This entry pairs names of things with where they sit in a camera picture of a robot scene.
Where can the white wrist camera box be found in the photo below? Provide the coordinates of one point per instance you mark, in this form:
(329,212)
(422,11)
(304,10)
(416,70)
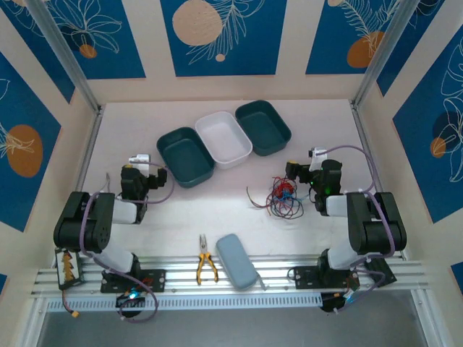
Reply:
(320,153)
(141,158)

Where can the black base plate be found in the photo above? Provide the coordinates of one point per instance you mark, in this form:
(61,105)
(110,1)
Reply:
(155,280)
(304,278)

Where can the aluminium mounting rail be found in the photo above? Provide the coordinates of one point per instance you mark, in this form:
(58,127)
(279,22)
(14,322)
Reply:
(181,269)

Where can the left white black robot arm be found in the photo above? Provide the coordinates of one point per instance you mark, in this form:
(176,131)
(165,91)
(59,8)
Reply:
(87,220)

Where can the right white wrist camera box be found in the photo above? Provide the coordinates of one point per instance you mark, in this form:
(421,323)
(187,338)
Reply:
(320,153)

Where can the dark green plastic bin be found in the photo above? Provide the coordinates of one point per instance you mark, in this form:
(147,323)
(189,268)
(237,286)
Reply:
(186,159)
(264,126)

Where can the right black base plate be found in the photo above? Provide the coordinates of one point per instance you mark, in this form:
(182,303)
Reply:
(304,278)

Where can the black controller board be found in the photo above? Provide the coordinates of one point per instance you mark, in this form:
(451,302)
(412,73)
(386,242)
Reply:
(126,301)
(331,305)

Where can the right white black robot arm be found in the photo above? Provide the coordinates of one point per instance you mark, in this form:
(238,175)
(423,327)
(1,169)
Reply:
(376,231)

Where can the blue floral wall panel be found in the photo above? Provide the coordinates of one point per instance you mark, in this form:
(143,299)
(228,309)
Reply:
(36,202)
(325,43)
(253,36)
(408,54)
(36,54)
(416,162)
(108,36)

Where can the grey blue zip case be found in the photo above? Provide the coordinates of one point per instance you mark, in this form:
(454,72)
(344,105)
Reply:
(235,260)

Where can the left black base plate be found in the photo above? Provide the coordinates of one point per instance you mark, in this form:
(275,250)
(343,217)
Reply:
(155,280)

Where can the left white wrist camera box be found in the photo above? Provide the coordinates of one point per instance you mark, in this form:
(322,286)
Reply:
(141,158)

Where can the aluminium table edge rail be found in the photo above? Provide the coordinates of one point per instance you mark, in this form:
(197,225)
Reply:
(87,155)
(365,144)

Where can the aluminium frame post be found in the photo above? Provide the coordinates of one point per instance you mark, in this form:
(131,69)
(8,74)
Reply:
(63,47)
(385,47)

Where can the white plastic bin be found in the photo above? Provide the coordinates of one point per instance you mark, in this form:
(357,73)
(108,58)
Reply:
(224,139)

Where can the black orange charger board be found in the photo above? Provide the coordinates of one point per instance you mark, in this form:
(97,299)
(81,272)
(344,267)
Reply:
(68,269)

